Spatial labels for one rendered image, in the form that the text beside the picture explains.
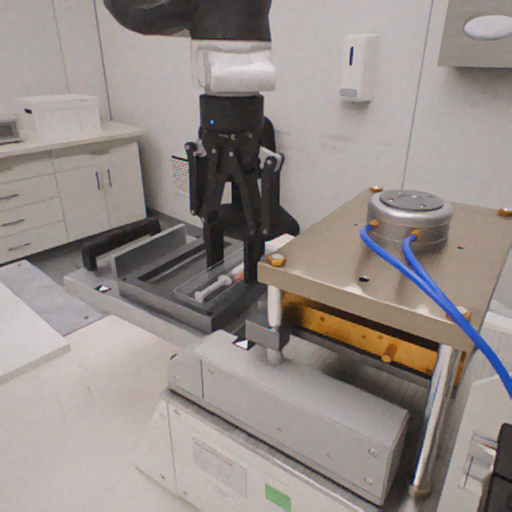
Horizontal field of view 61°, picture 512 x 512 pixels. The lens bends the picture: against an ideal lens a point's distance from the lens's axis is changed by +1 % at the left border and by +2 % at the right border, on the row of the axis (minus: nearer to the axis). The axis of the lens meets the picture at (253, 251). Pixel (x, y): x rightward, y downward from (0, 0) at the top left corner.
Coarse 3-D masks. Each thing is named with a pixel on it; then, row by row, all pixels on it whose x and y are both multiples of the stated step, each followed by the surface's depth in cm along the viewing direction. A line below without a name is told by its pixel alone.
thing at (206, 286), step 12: (240, 252) 64; (228, 264) 61; (240, 264) 61; (204, 276) 58; (216, 276) 58; (228, 276) 58; (240, 276) 58; (180, 288) 55; (192, 288) 55; (204, 288) 55; (216, 288) 55; (204, 300) 52
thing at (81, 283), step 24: (144, 240) 67; (168, 240) 71; (192, 240) 77; (96, 264) 69; (120, 264) 63; (144, 264) 67; (72, 288) 65; (120, 312) 60; (144, 312) 56; (168, 336) 55; (192, 336) 52; (240, 336) 54
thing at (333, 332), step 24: (288, 312) 43; (312, 312) 41; (336, 312) 41; (312, 336) 42; (336, 336) 41; (360, 336) 39; (384, 336) 38; (408, 336) 37; (360, 360) 40; (384, 360) 37; (408, 360) 37; (432, 360) 36; (456, 384) 36
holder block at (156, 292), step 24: (168, 264) 64; (192, 264) 66; (120, 288) 59; (144, 288) 57; (168, 288) 57; (240, 288) 57; (264, 288) 60; (168, 312) 55; (192, 312) 52; (216, 312) 52; (240, 312) 56
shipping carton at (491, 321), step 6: (486, 318) 78; (492, 318) 78; (498, 318) 78; (504, 318) 78; (486, 324) 77; (492, 324) 77; (498, 324) 77; (504, 324) 76; (510, 324) 76; (504, 330) 75; (510, 330) 75
